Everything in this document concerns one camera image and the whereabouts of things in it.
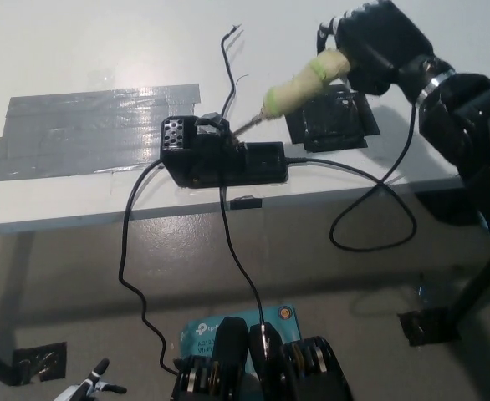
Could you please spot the grey duct tape patch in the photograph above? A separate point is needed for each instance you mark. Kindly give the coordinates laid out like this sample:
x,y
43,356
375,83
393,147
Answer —
x,y
82,131

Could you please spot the teal router box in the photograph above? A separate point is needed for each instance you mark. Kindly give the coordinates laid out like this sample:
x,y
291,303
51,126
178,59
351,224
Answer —
x,y
199,338

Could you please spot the black floor tape patch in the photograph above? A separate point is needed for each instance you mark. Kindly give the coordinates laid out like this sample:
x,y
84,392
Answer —
x,y
420,330
46,359

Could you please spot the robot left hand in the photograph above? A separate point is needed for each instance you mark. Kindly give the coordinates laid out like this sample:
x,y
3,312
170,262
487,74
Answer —
x,y
82,388

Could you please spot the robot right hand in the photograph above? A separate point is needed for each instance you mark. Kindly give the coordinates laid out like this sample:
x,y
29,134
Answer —
x,y
383,42

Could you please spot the clear plastic scrap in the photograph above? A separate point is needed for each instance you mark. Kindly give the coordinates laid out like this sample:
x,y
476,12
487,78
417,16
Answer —
x,y
422,292

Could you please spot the black iron holder pad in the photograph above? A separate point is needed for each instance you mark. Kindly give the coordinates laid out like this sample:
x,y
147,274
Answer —
x,y
333,125

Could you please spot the black soldering station base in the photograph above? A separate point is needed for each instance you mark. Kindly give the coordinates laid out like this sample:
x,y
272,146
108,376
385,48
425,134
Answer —
x,y
215,165

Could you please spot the tape-wrapped soldering iron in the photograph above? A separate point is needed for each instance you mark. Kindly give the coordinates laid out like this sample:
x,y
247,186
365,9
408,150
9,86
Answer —
x,y
299,89

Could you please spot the small black tape strip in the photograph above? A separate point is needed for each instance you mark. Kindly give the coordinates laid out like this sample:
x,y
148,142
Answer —
x,y
245,203

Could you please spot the black robot torso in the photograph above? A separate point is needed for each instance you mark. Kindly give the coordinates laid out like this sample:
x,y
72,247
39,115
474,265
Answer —
x,y
228,355

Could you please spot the black under-table bracket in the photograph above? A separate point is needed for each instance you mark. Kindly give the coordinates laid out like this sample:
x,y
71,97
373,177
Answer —
x,y
445,209

